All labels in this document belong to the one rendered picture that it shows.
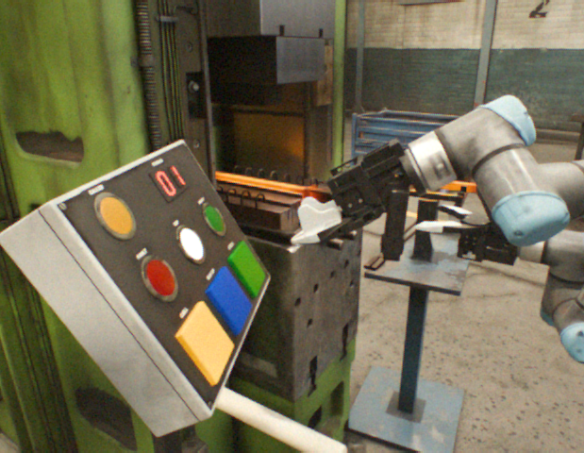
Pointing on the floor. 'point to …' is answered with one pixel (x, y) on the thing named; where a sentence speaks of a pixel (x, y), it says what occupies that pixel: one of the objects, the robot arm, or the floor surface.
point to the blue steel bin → (420, 124)
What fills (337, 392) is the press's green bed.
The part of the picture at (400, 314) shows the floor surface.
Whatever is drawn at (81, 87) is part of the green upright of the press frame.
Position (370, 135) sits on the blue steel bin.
